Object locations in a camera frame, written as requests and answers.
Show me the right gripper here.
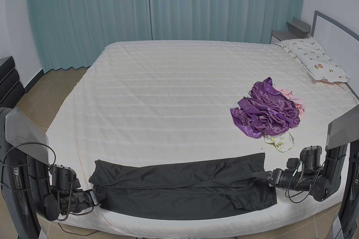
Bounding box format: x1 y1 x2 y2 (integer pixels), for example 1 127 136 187
271 168 303 191

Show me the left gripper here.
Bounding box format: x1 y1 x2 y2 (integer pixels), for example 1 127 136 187
69 190 105 212

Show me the black T-shirt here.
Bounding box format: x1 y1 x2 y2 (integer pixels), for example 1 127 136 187
88 152 278 220

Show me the bed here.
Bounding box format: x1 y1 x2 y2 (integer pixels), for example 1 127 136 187
45 10 359 235

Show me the white printed garment green trim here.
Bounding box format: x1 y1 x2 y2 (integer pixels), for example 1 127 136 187
262 131 295 153

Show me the purple satin garment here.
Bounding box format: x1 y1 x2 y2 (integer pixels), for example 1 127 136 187
230 77 301 139

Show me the pink garment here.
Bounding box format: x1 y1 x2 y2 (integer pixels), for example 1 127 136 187
273 85 306 115

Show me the white printed pillow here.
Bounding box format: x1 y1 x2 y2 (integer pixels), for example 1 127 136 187
275 38 351 84

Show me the black chest of drawers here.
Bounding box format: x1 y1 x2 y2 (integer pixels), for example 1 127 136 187
0 56 26 109

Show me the grey bedside table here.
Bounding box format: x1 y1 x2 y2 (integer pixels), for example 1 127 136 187
271 17 311 44

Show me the black cable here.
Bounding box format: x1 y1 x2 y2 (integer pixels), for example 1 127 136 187
286 189 312 204
57 222 99 236
4 142 56 174

